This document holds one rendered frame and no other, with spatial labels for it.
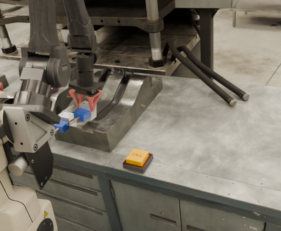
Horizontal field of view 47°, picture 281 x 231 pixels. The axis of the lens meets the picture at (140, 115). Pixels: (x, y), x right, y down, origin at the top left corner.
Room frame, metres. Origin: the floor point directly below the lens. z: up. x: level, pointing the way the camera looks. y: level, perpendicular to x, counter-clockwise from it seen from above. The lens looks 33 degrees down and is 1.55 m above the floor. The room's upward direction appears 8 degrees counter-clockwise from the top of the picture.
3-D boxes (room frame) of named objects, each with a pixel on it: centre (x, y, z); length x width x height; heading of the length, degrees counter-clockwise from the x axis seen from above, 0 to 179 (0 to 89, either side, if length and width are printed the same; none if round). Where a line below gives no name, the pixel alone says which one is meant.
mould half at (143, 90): (1.22, 0.11, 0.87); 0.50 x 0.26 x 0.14; 149
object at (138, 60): (2.28, 0.17, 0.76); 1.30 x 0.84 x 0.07; 59
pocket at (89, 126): (1.00, 0.19, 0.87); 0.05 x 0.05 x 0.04; 59
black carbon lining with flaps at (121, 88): (1.21, 0.13, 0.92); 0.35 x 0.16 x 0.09; 149
